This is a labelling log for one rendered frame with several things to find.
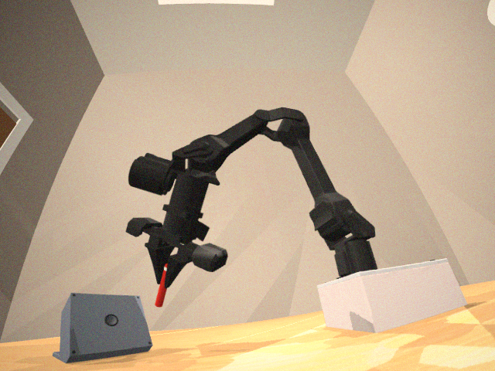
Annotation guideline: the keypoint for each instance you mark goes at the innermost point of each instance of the grey sloped panel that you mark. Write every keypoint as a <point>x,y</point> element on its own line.
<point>99,326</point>

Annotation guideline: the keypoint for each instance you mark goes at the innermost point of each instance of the red peg with white band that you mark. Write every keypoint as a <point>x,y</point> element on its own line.
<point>162,291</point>

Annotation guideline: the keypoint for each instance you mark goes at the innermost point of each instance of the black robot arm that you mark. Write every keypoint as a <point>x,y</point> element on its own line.
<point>333,215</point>

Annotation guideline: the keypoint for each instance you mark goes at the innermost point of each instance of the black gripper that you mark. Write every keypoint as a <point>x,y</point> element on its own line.
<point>177,231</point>

